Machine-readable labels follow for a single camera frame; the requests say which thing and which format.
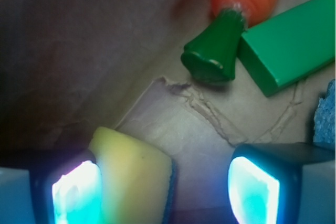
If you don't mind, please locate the blue sponge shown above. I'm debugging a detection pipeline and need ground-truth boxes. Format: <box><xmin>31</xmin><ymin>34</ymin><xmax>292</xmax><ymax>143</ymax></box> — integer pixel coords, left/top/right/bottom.
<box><xmin>313</xmin><ymin>79</ymin><xmax>335</xmax><ymax>146</ymax></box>

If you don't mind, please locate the orange toy carrot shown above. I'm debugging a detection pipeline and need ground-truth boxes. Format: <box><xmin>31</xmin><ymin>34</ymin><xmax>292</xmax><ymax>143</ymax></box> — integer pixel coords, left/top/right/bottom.
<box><xmin>181</xmin><ymin>0</ymin><xmax>277</xmax><ymax>84</ymax></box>

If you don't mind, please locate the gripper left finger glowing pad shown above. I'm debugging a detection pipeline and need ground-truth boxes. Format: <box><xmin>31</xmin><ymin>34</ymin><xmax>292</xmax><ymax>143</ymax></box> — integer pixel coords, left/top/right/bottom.
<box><xmin>1</xmin><ymin>148</ymin><xmax>102</xmax><ymax>223</ymax></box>

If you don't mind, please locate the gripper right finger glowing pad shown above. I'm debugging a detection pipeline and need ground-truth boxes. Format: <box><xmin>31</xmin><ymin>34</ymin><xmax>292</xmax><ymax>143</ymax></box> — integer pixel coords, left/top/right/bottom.
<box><xmin>227</xmin><ymin>143</ymin><xmax>335</xmax><ymax>223</ymax></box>

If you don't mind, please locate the yellow sponge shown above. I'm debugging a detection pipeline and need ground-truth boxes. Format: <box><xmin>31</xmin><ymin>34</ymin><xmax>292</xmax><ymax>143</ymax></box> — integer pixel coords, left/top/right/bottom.
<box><xmin>89</xmin><ymin>127</ymin><xmax>176</xmax><ymax>223</ymax></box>

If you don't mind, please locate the green rectangular block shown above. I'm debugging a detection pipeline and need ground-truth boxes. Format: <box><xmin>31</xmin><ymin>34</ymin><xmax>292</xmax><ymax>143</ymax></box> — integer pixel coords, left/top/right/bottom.
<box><xmin>238</xmin><ymin>0</ymin><xmax>335</xmax><ymax>97</ymax></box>

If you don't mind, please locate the brown paper bag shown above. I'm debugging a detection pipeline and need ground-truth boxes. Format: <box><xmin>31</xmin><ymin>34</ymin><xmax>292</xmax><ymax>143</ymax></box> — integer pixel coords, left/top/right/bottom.
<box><xmin>1</xmin><ymin>0</ymin><xmax>335</xmax><ymax>223</ymax></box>

